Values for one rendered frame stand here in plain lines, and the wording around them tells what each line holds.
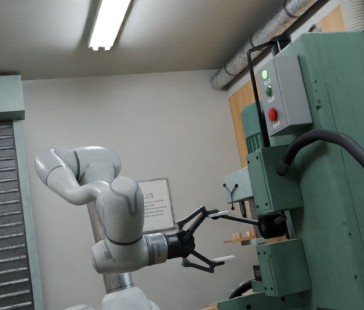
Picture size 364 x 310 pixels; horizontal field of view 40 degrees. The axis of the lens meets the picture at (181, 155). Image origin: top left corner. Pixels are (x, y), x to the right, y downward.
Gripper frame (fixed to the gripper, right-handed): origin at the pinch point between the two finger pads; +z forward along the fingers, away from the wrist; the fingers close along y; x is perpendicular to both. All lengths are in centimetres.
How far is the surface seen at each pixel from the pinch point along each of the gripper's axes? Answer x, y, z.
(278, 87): -48, 37, -3
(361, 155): -68, 20, 0
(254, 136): -15.3, 28.3, 6.1
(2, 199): 286, 19, -73
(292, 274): -39.3, -5.7, -1.1
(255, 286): 4.3, -18.2, 8.6
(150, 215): 284, -13, 46
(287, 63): -48, 42, 0
